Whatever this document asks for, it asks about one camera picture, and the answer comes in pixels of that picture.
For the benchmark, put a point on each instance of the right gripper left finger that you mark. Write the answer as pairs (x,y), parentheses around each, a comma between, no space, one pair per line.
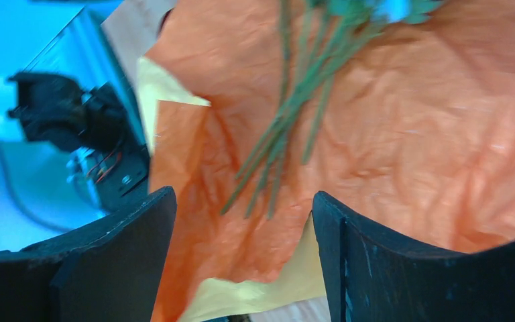
(107,270)

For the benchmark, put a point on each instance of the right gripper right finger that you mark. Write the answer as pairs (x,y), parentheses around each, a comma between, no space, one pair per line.
(373,273)

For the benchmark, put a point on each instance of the orange yellow wrapping paper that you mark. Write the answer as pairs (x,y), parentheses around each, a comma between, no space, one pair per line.
(418,135)

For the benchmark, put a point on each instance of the yellow flower bouquet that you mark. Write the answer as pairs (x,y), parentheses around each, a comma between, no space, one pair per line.
(332,32)

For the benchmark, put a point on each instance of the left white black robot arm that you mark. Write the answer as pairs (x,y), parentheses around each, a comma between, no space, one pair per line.
(53,108)

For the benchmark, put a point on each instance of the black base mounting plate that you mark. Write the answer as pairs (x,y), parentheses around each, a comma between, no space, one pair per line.
(82,52)

